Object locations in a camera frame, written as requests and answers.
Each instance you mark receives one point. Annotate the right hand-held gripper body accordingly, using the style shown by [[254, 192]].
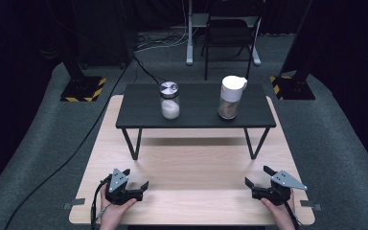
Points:
[[279, 188]]

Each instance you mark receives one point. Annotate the white desk frame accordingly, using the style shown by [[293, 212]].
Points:
[[190, 48]]

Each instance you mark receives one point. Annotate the person's right hand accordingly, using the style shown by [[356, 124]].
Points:
[[279, 214]]

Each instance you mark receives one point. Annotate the black stand with striped base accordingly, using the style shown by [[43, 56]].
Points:
[[292, 87], [83, 89]]

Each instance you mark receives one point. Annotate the person's left hand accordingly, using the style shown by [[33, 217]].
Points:
[[115, 214]]

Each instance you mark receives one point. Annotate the black folding chair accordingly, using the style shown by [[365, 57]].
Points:
[[228, 35]]

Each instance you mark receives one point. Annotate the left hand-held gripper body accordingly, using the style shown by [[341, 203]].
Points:
[[119, 190]]

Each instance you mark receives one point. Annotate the glass jar with white lid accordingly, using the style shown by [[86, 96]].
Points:
[[231, 96]]

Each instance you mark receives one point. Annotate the black cabinet on wheels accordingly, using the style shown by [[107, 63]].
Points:
[[105, 32]]

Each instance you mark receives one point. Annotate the grey tape piece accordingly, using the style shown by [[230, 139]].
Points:
[[310, 204], [74, 203]]

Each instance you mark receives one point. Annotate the glass jar with metal lid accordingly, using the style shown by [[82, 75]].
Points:
[[169, 100]]

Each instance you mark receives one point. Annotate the black desktop shelf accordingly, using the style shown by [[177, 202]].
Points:
[[198, 105]]

